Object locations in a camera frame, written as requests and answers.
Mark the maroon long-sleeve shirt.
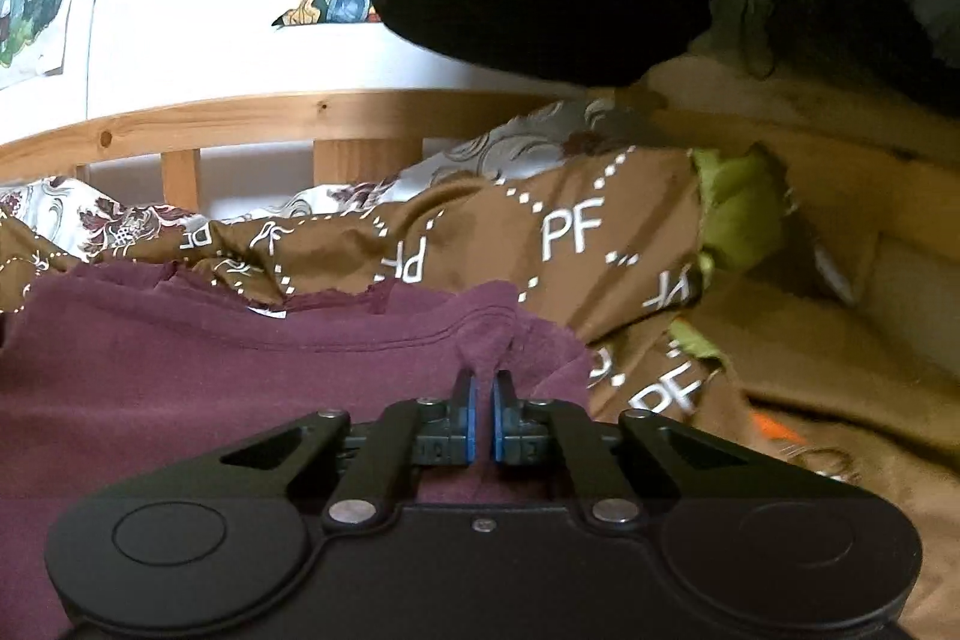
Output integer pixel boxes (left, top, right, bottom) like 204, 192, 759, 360
2, 262, 592, 638

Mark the brown PF patterned blanket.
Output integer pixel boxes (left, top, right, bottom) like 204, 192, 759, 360
2, 146, 760, 445

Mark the green cloth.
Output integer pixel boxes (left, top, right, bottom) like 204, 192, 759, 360
667, 148, 797, 364

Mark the white floral bed sheet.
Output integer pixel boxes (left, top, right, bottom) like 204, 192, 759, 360
2, 99, 641, 262

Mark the wooden bed frame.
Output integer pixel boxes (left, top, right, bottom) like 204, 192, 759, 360
2, 55, 958, 292

